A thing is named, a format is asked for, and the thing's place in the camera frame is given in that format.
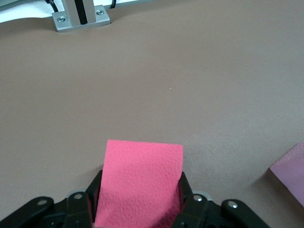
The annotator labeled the pink foam cube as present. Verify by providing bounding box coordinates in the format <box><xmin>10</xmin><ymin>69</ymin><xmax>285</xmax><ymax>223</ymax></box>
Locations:
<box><xmin>269</xmin><ymin>142</ymin><xmax>304</xmax><ymax>208</ymax></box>

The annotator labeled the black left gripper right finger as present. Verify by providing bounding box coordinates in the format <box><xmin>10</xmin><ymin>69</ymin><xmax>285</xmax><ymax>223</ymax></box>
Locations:
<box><xmin>172</xmin><ymin>171</ymin><xmax>272</xmax><ymax>228</ymax></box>

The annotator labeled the red foam cube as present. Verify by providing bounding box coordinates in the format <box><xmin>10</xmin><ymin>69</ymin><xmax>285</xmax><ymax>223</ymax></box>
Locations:
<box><xmin>94</xmin><ymin>139</ymin><xmax>184</xmax><ymax>228</ymax></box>

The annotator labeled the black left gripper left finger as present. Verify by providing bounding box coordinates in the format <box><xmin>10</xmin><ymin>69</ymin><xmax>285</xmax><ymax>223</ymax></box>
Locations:
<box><xmin>0</xmin><ymin>169</ymin><xmax>104</xmax><ymax>228</ymax></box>

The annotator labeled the aluminium post with bracket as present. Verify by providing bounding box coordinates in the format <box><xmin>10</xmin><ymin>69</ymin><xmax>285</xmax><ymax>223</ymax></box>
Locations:
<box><xmin>51</xmin><ymin>0</ymin><xmax>112</xmax><ymax>33</ymax></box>

